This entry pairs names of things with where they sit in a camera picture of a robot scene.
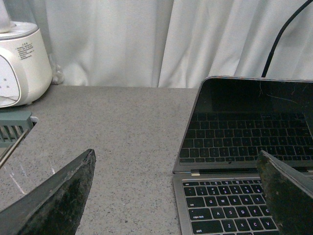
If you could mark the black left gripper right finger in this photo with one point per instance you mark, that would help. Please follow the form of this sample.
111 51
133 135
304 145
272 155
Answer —
289 195

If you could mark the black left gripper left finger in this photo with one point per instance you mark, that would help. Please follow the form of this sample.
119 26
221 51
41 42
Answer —
56 206

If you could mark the grey laptop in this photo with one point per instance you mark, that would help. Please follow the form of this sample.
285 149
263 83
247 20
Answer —
217 187

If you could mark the grey-green slotted rack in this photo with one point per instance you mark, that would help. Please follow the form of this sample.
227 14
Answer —
13 124

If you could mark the clear plastic bag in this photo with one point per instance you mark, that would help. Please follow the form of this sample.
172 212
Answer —
57 72

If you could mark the white round appliance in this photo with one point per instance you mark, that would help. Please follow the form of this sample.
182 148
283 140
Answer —
25 71

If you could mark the white curtain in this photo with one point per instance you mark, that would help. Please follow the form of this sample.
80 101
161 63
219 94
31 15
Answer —
171 43

